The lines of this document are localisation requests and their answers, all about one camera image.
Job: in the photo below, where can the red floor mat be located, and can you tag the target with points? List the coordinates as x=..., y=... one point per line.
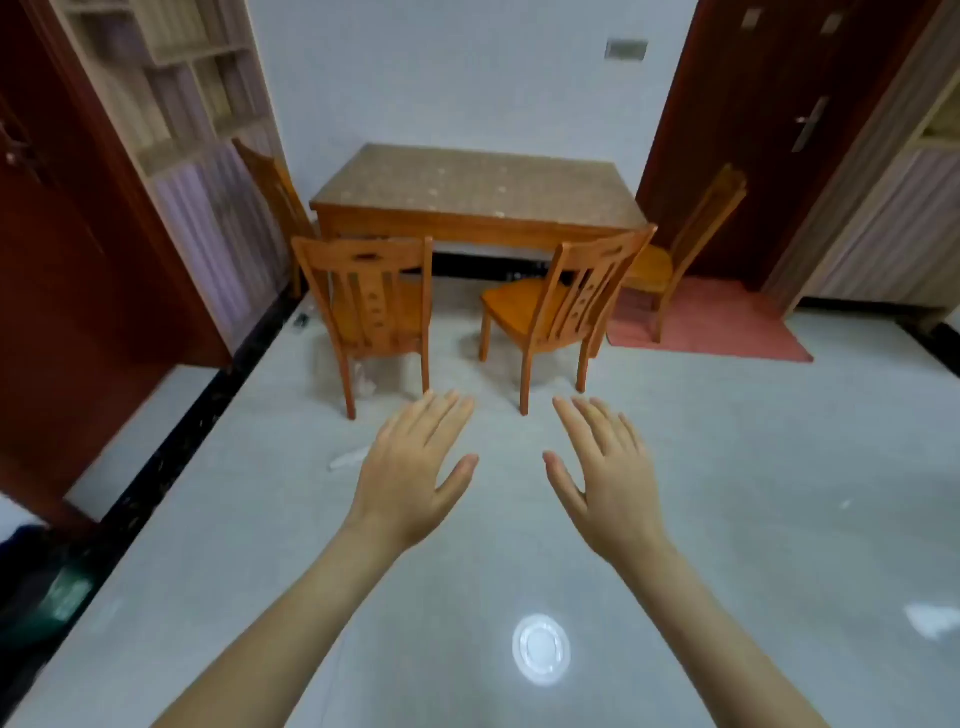
x=712, y=322

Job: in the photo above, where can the dark red wooden door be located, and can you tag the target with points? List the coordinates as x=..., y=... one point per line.
x=735, y=112
x=60, y=300

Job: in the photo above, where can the black green trash bin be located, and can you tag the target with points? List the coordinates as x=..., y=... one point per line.
x=64, y=600

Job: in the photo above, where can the person's right forearm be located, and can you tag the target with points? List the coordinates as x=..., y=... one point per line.
x=705, y=637

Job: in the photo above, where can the person's left forearm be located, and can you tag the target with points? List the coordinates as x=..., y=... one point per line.
x=292, y=630

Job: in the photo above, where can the light wood shelf cabinet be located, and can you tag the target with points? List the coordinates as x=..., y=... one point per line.
x=195, y=195

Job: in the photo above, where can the orange wooden chair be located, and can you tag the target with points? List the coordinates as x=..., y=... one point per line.
x=277, y=187
x=517, y=300
x=705, y=217
x=360, y=259

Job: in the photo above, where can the striped light wood cabinet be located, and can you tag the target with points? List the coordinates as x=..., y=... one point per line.
x=885, y=225

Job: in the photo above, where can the person's left hand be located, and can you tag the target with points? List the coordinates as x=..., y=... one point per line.
x=405, y=480

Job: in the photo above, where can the person's right hand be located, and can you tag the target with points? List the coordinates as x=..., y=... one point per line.
x=615, y=487

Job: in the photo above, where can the wooden table with patterned cover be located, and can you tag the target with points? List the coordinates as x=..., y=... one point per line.
x=480, y=184

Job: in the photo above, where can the grey wall panel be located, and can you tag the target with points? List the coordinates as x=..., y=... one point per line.
x=626, y=49

